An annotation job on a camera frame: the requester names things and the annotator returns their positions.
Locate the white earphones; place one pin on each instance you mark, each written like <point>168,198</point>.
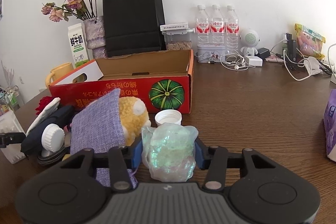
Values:
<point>234,61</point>

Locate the iridescent plastic bag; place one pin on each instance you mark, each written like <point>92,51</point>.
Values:
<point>169,151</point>

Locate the white paper box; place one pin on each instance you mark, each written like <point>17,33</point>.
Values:
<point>174,26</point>

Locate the purple flower vase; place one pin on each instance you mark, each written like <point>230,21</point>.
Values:
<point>95,37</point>

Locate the black paper bag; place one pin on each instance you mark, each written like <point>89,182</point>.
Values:
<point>133,26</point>

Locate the purple fabric pouch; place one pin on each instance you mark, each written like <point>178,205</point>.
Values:
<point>98,126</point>

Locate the decorated tin box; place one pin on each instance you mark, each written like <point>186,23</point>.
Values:
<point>210,53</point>

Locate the red cardboard box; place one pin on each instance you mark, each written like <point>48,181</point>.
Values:
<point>161,79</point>

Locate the yellow plush toy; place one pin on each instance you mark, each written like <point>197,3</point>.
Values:
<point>133,116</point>

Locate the black phone stand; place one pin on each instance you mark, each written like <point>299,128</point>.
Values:
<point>290,56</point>

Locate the purple tissue pack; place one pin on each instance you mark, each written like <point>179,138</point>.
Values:
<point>329,121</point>

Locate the water bottle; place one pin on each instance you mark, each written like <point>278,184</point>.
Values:
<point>232,30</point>
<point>202,25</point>
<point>218,25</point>

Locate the white robot speaker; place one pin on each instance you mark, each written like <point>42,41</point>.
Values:
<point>249,41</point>

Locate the white milk carton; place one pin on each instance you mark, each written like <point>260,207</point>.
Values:
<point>77,44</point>

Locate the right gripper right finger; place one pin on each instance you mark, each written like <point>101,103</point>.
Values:
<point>256,188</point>

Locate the white jar with lid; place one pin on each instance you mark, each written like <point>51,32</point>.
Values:
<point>52,139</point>

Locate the white bottle cap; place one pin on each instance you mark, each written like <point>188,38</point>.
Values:
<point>168,116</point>

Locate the white charger block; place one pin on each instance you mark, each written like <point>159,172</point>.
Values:
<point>253,61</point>

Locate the red artificial rose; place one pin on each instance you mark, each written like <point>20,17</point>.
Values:
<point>43,103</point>

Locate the navy zipper pouch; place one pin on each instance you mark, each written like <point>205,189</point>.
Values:
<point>62,117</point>

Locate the wire storage rack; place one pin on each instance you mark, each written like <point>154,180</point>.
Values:
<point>8,100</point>

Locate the clear seed container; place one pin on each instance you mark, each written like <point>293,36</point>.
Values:
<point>178,39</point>

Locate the snack packet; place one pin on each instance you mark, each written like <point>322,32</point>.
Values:
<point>310,42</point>

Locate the yellow ceramic mug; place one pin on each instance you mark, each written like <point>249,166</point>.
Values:
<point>58,72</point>

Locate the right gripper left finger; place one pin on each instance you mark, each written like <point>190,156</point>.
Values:
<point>77,189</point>

